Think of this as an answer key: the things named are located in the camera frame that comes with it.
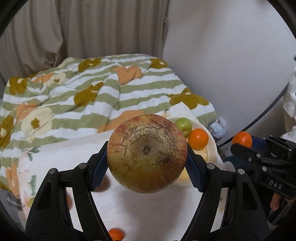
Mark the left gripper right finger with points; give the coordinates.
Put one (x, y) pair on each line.
(243, 217)

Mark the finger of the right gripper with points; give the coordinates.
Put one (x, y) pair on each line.
(258, 142)
(251, 155)

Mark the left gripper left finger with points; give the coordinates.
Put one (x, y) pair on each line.
(49, 217)

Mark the small mandarin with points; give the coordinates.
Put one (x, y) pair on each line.
(116, 234)
(243, 138)

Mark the cream cartoon plate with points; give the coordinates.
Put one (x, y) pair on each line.
(209, 153)

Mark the large orange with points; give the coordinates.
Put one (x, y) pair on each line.
(198, 139)

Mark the green apple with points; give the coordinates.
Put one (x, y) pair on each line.
(184, 126)

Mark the large russet apple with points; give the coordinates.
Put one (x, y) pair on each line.
(146, 153)

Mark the person's hand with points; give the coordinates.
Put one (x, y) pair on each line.
(275, 202)

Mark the white plastic bag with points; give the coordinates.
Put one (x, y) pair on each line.
(218, 128)

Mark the floral white tablecloth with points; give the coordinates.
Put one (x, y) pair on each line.
(159, 216)

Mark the striped floral blanket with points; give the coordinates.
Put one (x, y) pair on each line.
(81, 97)

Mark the beige curtain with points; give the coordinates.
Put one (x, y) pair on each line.
(44, 33)

